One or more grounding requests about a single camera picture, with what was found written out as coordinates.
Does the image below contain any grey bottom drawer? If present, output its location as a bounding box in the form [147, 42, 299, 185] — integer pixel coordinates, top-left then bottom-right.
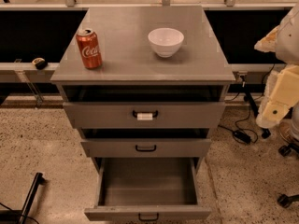
[85, 158, 211, 222]

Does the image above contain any grey drawer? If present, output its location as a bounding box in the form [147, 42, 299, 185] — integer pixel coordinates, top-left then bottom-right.
[81, 138, 211, 158]
[85, 158, 211, 222]
[64, 102, 225, 129]

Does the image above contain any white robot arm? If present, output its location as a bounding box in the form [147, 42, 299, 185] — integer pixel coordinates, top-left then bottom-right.
[254, 4, 299, 128]

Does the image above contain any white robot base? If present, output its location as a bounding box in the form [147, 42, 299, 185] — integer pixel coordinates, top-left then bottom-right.
[279, 105, 299, 145]

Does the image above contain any grey drawer cabinet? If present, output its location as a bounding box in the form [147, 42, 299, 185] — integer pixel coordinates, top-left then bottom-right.
[50, 5, 236, 173]

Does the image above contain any grey middle drawer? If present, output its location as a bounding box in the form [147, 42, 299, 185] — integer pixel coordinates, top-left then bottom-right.
[81, 138, 211, 158]

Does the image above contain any grey top drawer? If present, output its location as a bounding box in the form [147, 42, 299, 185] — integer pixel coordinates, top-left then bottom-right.
[64, 102, 225, 129]

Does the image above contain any black stand leg right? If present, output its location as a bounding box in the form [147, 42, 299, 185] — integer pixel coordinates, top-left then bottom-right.
[239, 75, 271, 139]

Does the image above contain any black stand leg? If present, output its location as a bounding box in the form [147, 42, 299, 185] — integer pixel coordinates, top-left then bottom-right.
[239, 75, 271, 139]
[18, 173, 45, 224]

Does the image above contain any black caster wheel upper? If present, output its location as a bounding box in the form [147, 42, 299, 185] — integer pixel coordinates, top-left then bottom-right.
[278, 143, 299, 157]

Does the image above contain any black caster wheel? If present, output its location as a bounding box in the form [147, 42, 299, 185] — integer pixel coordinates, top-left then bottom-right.
[278, 143, 299, 157]
[278, 194, 299, 208]

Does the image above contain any black caster wheel lower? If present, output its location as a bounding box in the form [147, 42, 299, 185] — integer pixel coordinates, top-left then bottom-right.
[278, 194, 299, 208]

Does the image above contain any white ceramic bowl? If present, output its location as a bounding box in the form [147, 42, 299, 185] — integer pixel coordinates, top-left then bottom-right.
[148, 28, 184, 58]

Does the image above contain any red Coca-Cola can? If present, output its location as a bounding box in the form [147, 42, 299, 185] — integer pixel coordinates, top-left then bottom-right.
[76, 29, 102, 69]

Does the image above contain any small black yellow device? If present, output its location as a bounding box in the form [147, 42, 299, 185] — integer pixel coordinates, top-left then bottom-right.
[32, 58, 48, 70]

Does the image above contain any black stand leg left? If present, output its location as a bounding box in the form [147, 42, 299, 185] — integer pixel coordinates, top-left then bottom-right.
[18, 173, 45, 224]

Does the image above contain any black power adapter with cable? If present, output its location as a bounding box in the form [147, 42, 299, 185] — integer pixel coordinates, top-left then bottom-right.
[218, 63, 277, 146]

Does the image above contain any metal railing frame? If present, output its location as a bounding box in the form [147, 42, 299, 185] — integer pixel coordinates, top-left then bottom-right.
[1, 0, 298, 100]

